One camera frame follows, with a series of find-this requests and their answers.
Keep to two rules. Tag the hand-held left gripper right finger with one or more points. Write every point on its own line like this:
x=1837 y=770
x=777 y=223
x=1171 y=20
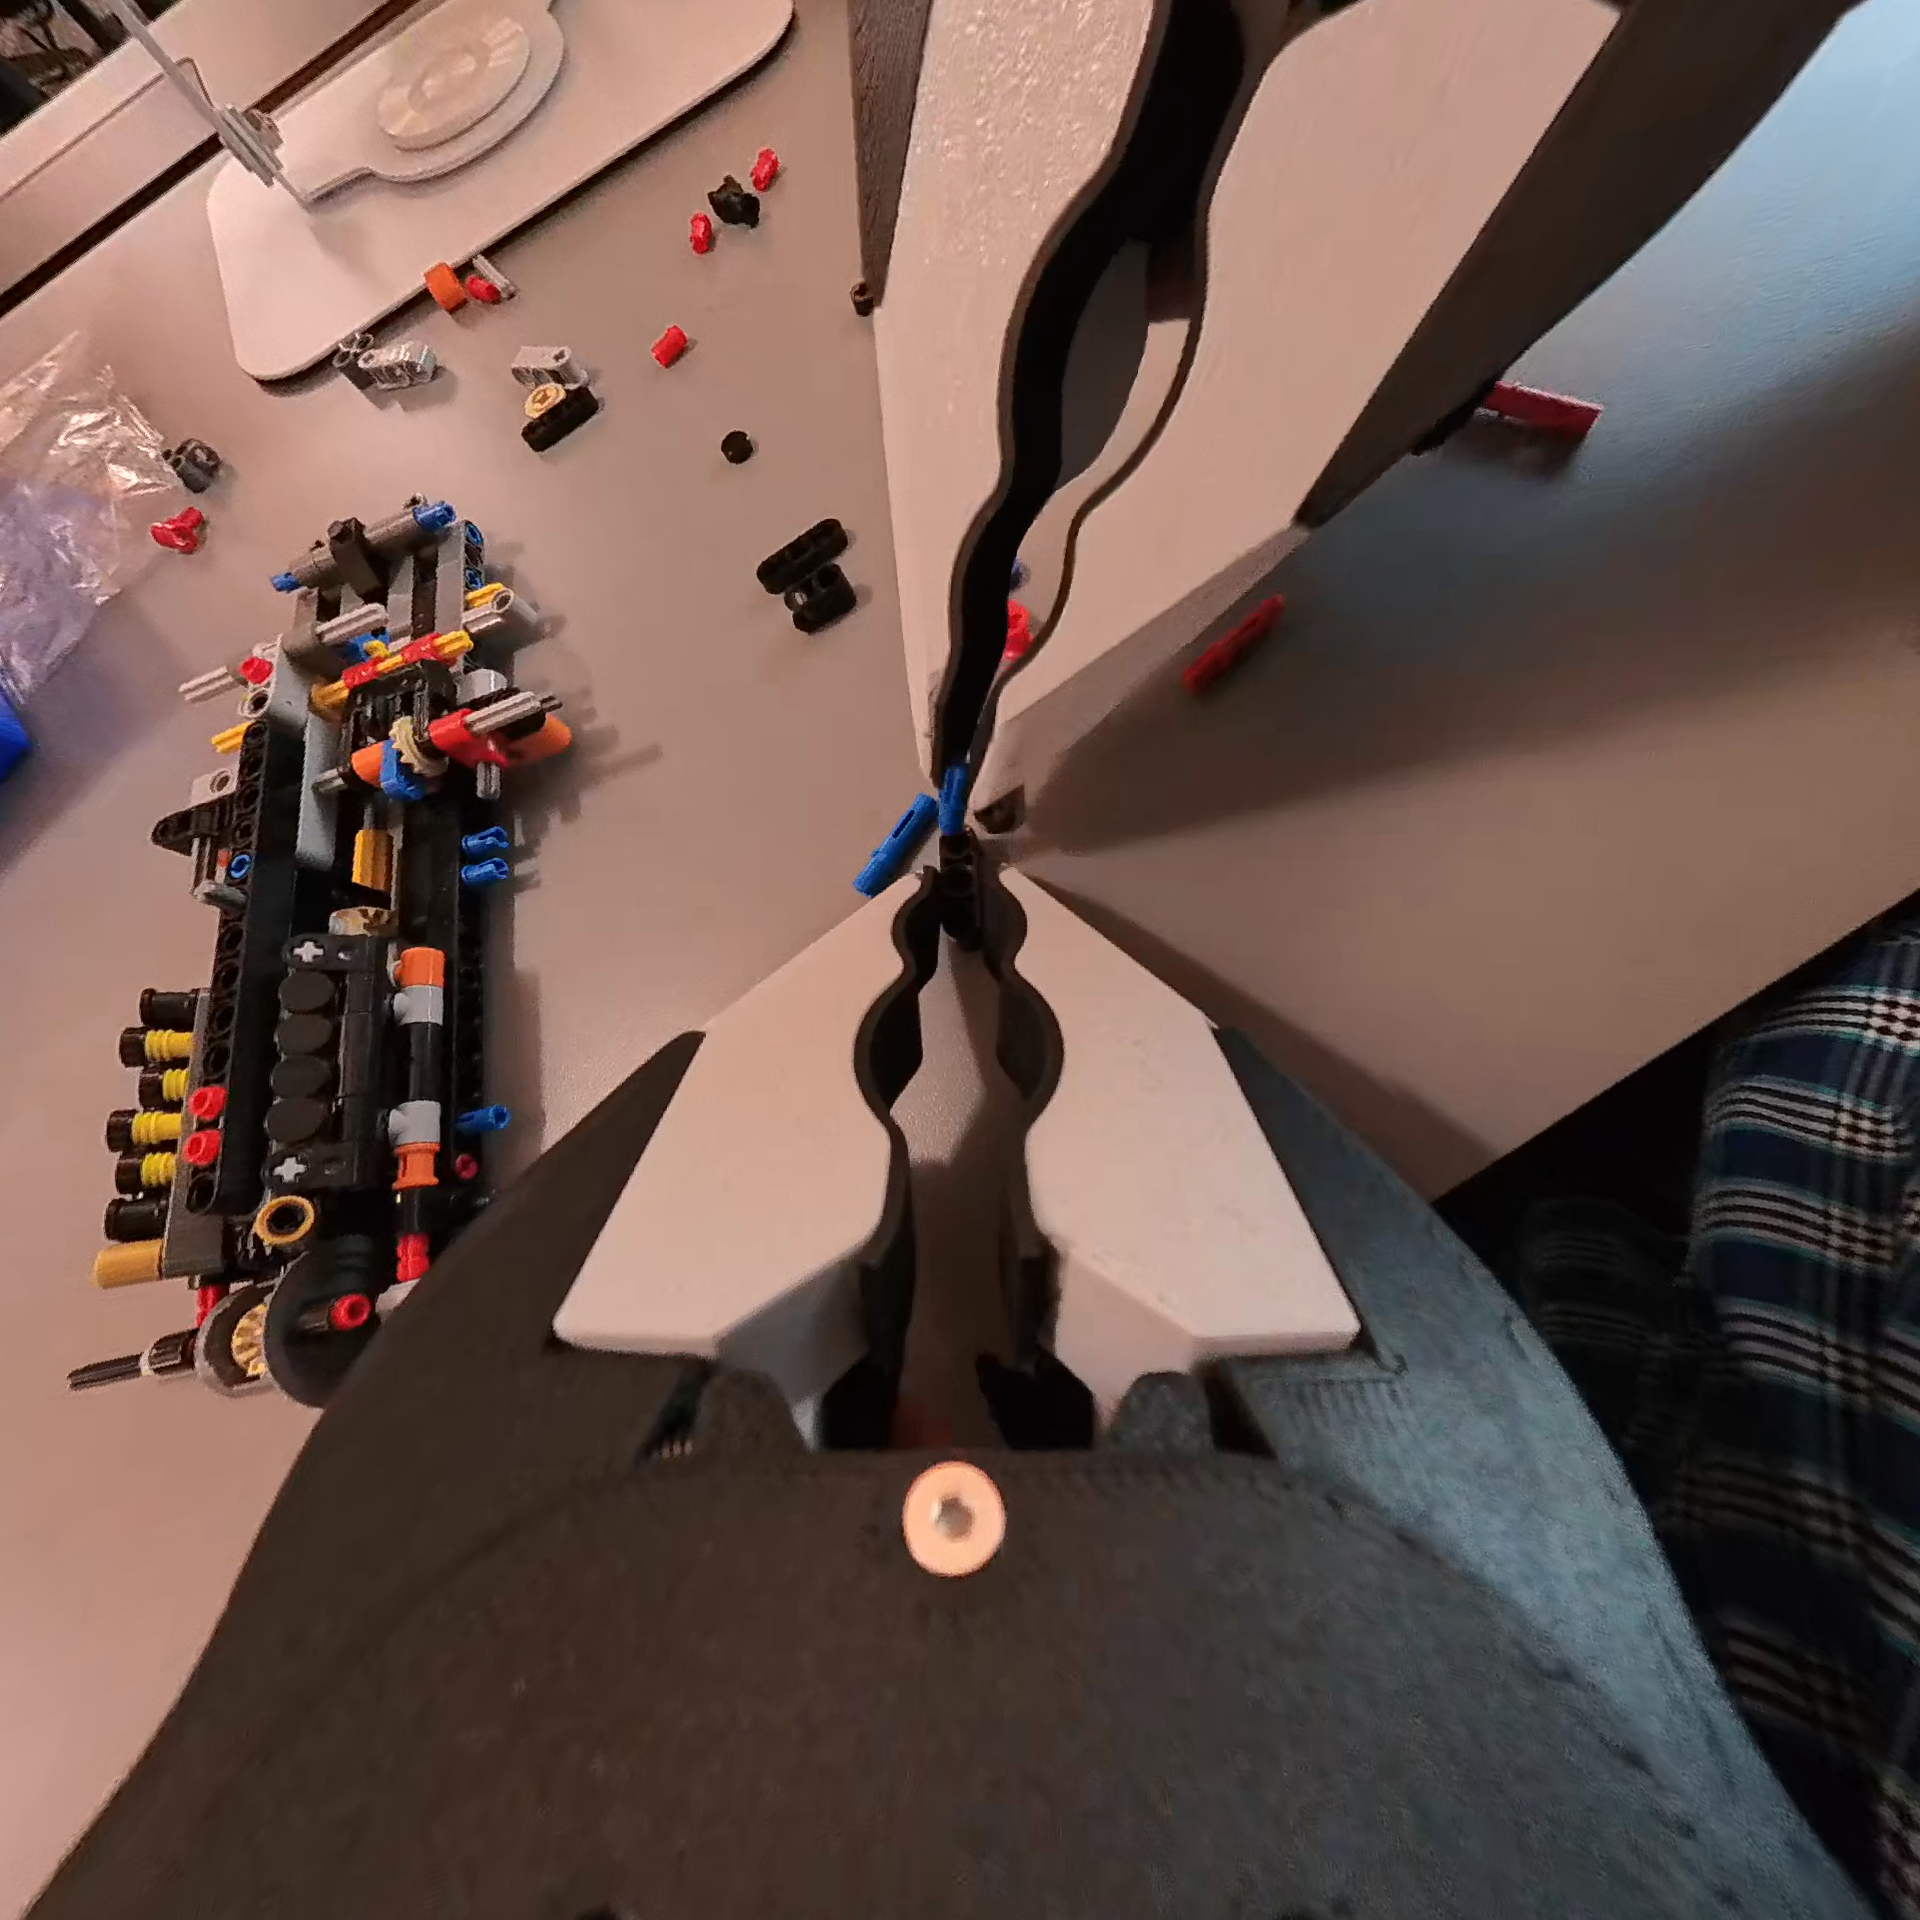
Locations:
x=1184 y=1202

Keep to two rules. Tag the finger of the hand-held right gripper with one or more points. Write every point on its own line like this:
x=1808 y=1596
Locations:
x=1349 y=224
x=991 y=182

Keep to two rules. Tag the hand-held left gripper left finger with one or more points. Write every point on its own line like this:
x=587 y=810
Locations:
x=735 y=1202

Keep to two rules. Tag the small black lego beam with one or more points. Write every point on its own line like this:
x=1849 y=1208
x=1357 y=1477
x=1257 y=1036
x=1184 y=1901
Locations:
x=965 y=892

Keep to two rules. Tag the multicolour lego technic chassis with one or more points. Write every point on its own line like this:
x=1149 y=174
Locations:
x=347 y=960

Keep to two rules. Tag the red lego axle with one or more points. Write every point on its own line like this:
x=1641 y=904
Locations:
x=1540 y=406
x=1231 y=645

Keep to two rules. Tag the black lego connector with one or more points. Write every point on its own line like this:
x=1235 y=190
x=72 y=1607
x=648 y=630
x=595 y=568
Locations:
x=732 y=199

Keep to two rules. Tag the red and grey lego pin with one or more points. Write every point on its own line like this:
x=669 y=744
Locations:
x=487 y=285

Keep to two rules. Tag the orange lego connector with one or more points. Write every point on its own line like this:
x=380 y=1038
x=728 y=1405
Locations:
x=439 y=285

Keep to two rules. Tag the dark grey lego connector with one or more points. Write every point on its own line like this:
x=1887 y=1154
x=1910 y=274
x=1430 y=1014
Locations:
x=193 y=466

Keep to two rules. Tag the grey flat stand base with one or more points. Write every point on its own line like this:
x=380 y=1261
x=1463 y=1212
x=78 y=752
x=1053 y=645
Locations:
x=630 y=106

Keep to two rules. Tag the person's plaid trousers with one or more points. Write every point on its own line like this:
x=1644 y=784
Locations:
x=1800 y=1202

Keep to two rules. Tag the blue box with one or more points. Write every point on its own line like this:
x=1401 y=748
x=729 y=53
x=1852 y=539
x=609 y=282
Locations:
x=11 y=747

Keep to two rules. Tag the clear plastic bag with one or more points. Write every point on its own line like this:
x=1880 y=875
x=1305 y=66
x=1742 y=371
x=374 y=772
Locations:
x=67 y=495

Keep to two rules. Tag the metal stand bracket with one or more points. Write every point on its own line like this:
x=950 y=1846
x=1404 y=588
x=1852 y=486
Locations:
x=224 y=128

